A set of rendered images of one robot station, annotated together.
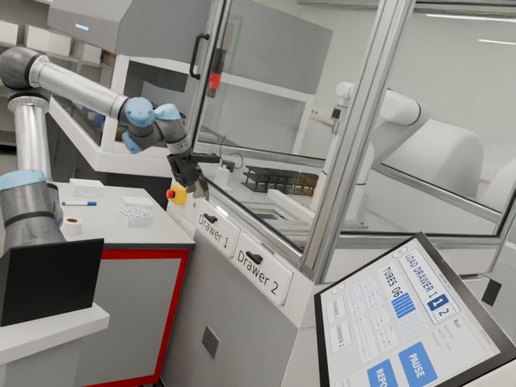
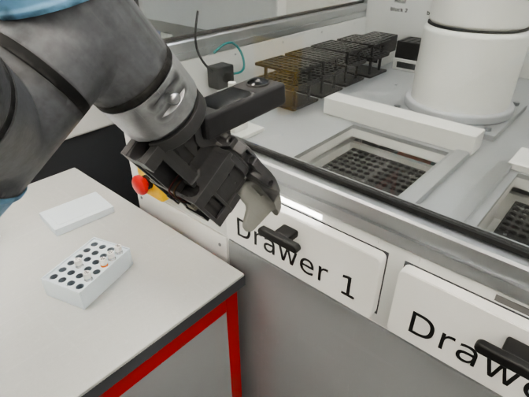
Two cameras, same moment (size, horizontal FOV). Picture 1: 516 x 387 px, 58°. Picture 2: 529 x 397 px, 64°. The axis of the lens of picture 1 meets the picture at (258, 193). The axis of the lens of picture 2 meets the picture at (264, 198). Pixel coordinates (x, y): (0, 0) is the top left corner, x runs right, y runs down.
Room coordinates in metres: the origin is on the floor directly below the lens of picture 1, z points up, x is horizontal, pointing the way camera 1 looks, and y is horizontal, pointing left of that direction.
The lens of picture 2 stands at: (1.13, 0.27, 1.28)
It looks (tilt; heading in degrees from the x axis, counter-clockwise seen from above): 32 degrees down; 348
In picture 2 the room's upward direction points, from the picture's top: straight up
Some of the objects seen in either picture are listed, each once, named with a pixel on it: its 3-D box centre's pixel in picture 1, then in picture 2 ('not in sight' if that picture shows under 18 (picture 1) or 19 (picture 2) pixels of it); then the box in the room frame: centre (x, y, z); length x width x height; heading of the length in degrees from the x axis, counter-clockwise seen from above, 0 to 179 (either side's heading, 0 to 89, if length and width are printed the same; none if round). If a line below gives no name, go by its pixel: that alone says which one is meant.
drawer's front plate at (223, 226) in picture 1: (216, 226); (294, 243); (1.63, 0.12, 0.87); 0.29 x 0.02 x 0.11; 36
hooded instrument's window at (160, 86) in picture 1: (156, 92); not in sight; (3.21, 0.86, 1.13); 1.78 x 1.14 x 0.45; 36
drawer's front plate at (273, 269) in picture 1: (260, 266); (513, 358); (1.38, -0.07, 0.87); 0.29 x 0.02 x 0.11; 36
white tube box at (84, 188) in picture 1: (86, 188); not in sight; (1.91, 0.73, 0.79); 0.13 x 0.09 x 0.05; 128
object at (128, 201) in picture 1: (137, 202); (77, 212); (1.96, 0.51, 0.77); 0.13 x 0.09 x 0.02; 122
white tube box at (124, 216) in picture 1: (133, 216); (89, 270); (1.75, 0.46, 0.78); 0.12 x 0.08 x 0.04; 144
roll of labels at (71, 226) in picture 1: (71, 225); not in sight; (1.51, 0.60, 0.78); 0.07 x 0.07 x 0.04
